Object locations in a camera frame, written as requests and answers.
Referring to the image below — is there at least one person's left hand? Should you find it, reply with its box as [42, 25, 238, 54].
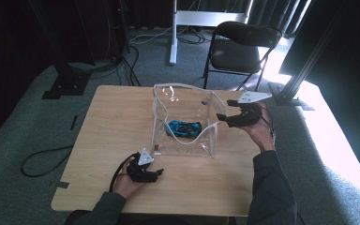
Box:
[112, 157, 145, 201]

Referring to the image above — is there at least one white floor cable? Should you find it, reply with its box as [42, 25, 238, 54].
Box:
[128, 25, 173, 45]

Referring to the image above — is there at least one black stand with base plate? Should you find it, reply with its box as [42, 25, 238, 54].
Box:
[27, 0, 92, 100]

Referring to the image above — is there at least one clear plastic bag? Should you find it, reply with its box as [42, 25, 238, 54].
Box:
[150, 82, 228, 159]

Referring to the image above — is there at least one black aluminium profile stand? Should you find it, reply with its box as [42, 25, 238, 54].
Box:
[268, 0, 351, 113]

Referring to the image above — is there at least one black looped floor cable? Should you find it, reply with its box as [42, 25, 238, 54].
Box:
[20, 144, 75, 178]

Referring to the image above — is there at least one black tape strip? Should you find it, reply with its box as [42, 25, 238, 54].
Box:
[69, 114, 79, 131]

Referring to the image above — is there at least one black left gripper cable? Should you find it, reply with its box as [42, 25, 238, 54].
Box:
[108, 152, 139, 193]

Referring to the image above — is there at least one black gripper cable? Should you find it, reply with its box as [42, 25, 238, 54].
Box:
[108, 152, 139, 193]
[260, 105, 278, 148]

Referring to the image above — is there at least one white desk frame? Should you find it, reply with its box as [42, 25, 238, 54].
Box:
[168, 0, 254, 66]

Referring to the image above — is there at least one dark curtain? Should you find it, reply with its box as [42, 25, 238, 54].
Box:
[247, 0, 308, 38]

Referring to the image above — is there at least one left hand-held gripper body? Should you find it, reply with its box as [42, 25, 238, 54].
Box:
[127, 147, 155, 184]

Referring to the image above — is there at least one blue toy car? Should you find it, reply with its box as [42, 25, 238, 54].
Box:
[165, 119, 203, 140]

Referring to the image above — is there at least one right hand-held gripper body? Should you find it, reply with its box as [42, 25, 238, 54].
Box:
[229, 90, 273, 128]

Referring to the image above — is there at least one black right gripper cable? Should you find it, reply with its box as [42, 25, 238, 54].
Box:
[260, 105, 278, 148]

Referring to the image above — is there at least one black floor cable bundle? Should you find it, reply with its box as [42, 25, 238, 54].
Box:
[117, 45, 143, 87]

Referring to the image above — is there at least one person's right hand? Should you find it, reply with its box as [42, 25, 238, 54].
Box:
[240, 102, 278, 155]

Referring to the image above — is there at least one black folding chair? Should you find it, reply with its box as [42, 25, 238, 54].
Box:
[202, 21, 283, 97]

